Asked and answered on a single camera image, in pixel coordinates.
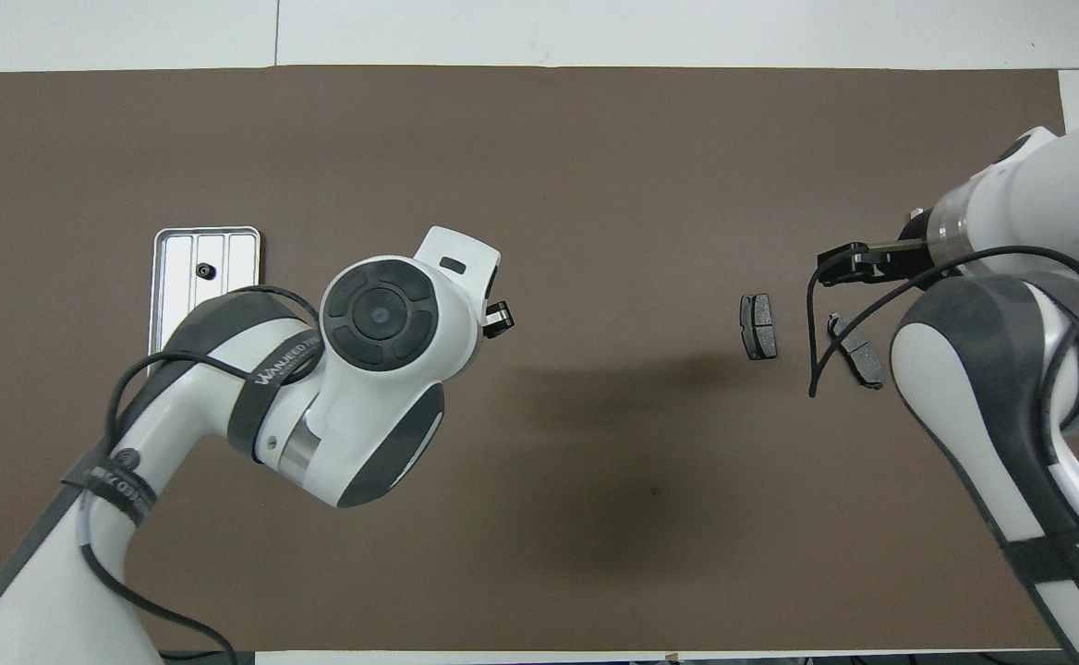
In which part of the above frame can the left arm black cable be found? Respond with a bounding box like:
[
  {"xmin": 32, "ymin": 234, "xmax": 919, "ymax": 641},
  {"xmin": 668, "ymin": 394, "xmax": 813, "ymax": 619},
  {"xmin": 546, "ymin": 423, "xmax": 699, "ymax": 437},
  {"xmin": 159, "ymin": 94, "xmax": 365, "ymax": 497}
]
[{"xmin": 78, "ymin": 284, "xmax": 323, "ymax": 665}]

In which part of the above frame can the dark grey brake pad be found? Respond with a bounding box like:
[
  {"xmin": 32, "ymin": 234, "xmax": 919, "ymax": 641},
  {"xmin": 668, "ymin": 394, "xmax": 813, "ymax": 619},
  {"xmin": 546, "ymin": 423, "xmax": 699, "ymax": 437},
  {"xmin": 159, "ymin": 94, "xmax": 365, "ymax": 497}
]
[
  {"xmin": 826, "ymin": 312, "xmax": 885, "ymax": 391},
  {"xmin": 739, "ymin": 293, "xmax": 778, "ymax": 362}
]

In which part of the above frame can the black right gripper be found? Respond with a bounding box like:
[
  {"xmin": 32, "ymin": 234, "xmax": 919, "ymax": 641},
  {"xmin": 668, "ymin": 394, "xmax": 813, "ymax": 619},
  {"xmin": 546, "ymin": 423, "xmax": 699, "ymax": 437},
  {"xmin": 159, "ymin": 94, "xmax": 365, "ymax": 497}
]
[{"xmin": 817, "ymin": 209, "xmax": 942, "ymax": 283}]

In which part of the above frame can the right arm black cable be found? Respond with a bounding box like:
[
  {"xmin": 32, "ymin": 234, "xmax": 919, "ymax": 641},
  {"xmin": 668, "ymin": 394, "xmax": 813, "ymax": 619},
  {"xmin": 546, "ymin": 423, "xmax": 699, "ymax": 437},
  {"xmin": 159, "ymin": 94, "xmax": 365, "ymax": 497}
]
[{"xmin": 807, "ymin": 242, "xmax": 1079, "ymax": 437}]

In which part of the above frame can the silver metal tray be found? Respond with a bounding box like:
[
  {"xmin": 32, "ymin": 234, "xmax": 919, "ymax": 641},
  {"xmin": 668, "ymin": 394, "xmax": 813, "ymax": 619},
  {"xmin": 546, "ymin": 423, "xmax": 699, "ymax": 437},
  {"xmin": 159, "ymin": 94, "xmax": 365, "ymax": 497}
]
[{"xmin": 147, "ymin": 226, "xmax": 263, "ymax": 357}]

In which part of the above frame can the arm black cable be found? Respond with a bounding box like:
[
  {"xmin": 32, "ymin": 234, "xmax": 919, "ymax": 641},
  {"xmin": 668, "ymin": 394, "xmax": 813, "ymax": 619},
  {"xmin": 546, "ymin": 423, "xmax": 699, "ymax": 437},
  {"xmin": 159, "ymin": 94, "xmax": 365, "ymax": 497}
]
[
  {"xmin": 807, "ymin": 242, "xmax": 1079, "ymax": 437},
  {"xmin": 78, "ymin": 284, "xmax": 323, "ymax": 665}
]

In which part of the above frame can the brown table mat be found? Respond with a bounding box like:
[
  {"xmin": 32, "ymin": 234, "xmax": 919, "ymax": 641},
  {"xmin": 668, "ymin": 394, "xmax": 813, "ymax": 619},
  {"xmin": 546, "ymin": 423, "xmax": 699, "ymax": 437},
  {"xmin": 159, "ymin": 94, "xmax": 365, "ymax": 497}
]
[{"xmin": 0, "ymin": 65, "xmax": 1079, "ymax": 653}]

